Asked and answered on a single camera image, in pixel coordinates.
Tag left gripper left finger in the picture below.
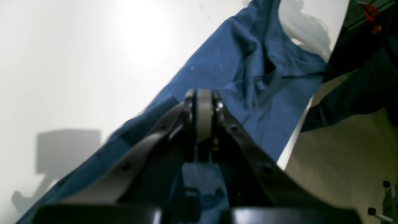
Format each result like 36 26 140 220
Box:
33 89 197 224

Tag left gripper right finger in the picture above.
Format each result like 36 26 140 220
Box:
198 89 361 224

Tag dark blue T-shirt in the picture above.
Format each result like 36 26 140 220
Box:
16 0 398 224

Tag aluminium frame rail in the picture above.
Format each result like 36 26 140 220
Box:
343 0 397 31

